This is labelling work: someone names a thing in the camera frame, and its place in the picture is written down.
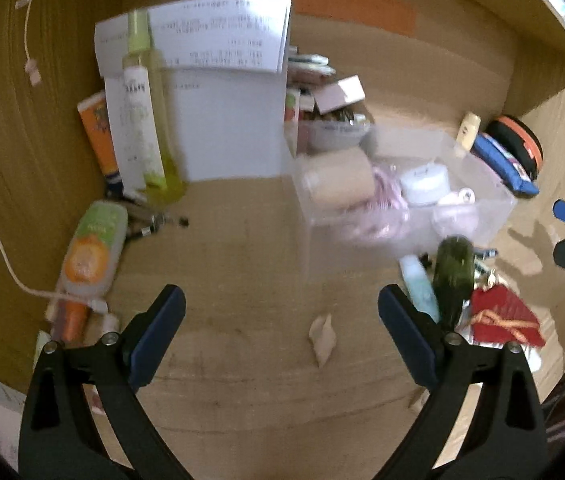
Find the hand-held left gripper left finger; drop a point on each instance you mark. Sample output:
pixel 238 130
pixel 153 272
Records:
pixel 160 332

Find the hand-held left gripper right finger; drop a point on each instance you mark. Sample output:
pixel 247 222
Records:
pixel 407 332

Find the light blue tube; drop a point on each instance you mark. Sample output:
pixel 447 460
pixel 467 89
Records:
pixel 420 287

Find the dark green bottle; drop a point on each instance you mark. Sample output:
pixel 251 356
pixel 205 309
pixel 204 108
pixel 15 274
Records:
pixel 455 275

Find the red fabric pouch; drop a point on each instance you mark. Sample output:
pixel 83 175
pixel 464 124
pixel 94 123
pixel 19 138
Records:
pixel 507 317

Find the clear plastic storage box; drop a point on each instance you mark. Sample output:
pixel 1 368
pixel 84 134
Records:
pixel 467 180

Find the wooden desktop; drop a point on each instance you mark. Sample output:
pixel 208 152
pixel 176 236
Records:
pixel 242 260

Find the crumpled beige paper scrap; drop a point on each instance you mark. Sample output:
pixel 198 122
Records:
pixel 323 342

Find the blue pouch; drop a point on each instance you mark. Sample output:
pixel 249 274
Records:
pixel 505 165

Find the small orange tube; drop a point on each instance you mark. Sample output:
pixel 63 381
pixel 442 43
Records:
pixel 70 322

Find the metal keys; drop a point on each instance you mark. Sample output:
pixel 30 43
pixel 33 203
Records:
pixel 486 267

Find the black and orange round case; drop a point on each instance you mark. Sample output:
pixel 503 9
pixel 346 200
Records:
pixel 525 140

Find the green and orange tube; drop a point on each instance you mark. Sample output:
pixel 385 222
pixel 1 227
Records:
pixel 92 250

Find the bundle of dark pens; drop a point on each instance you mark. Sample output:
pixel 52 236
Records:
pixel 147 220

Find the small pale yellow bottle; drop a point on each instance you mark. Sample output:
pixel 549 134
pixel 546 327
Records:
pixel 467 132

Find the white round jar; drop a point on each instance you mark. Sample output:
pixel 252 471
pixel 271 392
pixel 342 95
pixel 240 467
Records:
pixel 425 185

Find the beige roll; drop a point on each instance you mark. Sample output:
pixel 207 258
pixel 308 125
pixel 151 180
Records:
pixel 337 180

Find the clear bowl of beads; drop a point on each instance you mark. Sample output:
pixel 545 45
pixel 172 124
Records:
pixel 337 130

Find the large white paper sheet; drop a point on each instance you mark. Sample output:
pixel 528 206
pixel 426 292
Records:
pixel 232 125

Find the tall yellow-green bottle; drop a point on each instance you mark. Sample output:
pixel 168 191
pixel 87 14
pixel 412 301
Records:
pixel 150 110

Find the pink cardboard box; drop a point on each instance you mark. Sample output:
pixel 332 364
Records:
pixel 340 92

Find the fruit printed card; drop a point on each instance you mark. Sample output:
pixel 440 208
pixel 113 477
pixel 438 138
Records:
pixel 292 105

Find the orange sticky note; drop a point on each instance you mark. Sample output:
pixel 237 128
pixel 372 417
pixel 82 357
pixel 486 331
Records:
pixel 357 7

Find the folded printed paper sheet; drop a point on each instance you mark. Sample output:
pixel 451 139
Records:
pixel 222 30

